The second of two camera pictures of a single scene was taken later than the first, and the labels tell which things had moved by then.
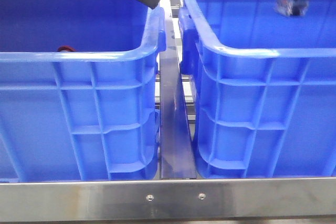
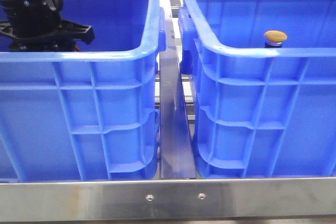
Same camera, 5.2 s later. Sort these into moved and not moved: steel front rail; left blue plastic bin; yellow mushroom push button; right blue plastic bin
Moved: yellow mushroom push button
Not moved: left blue plastic bin; right blue plastic bin; steel front rail
